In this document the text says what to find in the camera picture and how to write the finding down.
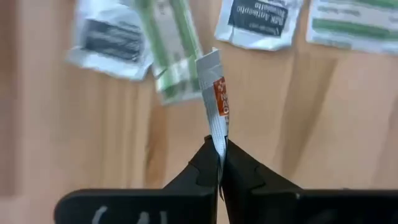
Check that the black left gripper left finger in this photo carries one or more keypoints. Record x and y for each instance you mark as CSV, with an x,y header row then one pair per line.
x,y
202,174

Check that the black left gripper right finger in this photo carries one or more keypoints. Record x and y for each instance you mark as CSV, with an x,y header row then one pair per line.
x,y
245,177

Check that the white ointment packet orange label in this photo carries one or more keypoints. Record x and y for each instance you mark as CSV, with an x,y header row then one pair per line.
x,y
211,71

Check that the white antiseptic towelette packet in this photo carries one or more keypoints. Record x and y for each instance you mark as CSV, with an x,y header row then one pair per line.
x,y
109,40
258,15

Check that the green striped bandage wrapper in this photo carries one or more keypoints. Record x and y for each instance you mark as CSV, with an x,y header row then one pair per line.
x,y
351,28
169,34

